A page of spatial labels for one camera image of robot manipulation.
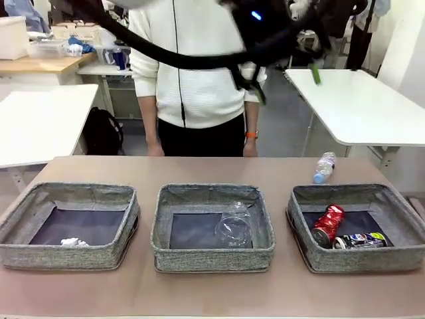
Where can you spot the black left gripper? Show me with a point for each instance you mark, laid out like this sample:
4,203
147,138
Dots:
262,30

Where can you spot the crushed red can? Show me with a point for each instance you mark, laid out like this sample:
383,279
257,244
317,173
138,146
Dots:
328,222

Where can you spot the clear plastic cup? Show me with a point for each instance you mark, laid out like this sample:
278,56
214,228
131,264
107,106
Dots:
234,229

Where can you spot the crushed dark soda can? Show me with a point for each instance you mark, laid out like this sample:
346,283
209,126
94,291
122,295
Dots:
362,240

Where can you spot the white blue paper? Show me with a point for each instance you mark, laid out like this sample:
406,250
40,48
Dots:
74,242

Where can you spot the person's left forearm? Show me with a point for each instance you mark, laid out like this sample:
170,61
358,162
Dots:
251,116

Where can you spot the person's right forearm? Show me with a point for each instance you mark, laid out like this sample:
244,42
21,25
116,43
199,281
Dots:
148,119

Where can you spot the person's left hand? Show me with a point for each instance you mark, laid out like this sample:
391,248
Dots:
250,148

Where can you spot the person's right hand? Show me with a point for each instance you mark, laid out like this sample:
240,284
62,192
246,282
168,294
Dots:
155,151

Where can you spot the orange wristband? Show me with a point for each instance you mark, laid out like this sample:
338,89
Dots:
251,134

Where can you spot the bystander in black trousers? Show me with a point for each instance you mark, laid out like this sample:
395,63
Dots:
360,43

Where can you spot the white table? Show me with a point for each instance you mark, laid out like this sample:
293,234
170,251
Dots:
99,70
43,126
358,106

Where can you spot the person in white sweater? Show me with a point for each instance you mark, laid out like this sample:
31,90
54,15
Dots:
199,99

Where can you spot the clear plastic water bottle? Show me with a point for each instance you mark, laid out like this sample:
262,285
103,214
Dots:
323,167

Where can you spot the blue bottle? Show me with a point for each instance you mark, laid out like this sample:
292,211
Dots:
119,61

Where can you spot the clear storage bin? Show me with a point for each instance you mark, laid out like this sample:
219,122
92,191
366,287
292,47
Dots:
106,56

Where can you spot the black backpack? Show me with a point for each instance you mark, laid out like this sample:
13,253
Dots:
103,133

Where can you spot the blue cloth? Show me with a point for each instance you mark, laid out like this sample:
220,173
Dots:
87,48

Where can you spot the white slatted crate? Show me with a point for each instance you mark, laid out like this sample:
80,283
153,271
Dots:
76,33

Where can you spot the grey fabric basket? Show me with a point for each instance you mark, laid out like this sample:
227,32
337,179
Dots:
358,260
212,260
66,257

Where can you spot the wooden table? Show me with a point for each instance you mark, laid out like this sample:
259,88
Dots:
50,64

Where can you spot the white mesh basket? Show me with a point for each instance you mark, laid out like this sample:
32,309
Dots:
46,50

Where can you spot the bystander in blue shirt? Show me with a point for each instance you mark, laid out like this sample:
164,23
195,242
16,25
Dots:
30,16

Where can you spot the white storage box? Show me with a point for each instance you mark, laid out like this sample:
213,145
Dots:
13,36

